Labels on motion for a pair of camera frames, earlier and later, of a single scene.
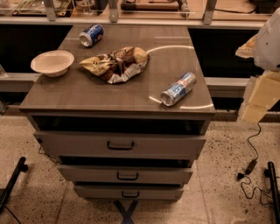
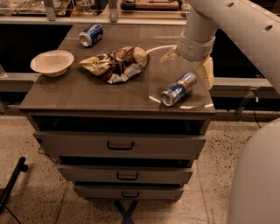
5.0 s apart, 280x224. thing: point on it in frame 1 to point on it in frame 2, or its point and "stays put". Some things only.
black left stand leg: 6,192 stays put
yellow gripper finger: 247,50 to 171,55
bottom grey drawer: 129,192 stays put
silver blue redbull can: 184,85 stays put
